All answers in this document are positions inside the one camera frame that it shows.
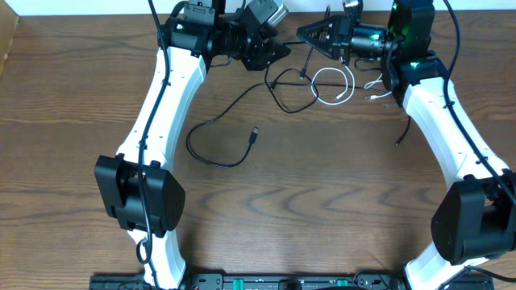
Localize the white USB cable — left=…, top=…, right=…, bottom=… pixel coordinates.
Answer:
left=310, top=60, right=393, bottom=106

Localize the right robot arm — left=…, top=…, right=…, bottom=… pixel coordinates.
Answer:
left=297, top=0, right=515, bottom=289

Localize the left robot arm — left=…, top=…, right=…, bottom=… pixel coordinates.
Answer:
left=94, top=0, right=290, bottom=289

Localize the wooden panel at left edge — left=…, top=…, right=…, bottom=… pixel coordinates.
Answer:
left=0, top=0, right=19, bottom=74

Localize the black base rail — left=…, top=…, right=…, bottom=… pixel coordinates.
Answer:
left=88, top=271, right=495, bottom=290

